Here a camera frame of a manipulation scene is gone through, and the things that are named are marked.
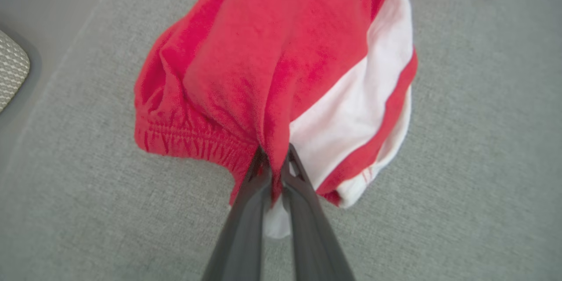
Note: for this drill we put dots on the grey woven mesh object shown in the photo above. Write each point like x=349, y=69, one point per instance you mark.
x=11, y=70

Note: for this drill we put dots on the grey fabric sofa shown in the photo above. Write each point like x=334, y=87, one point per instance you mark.
x=483, y=140

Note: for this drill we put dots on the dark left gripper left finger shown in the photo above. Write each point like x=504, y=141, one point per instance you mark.
x=243, y=237

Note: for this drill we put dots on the red shorts white stripes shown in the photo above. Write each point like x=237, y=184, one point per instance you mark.
x=246, y=52

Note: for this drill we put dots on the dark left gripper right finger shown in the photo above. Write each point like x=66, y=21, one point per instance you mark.
x=314, y=237

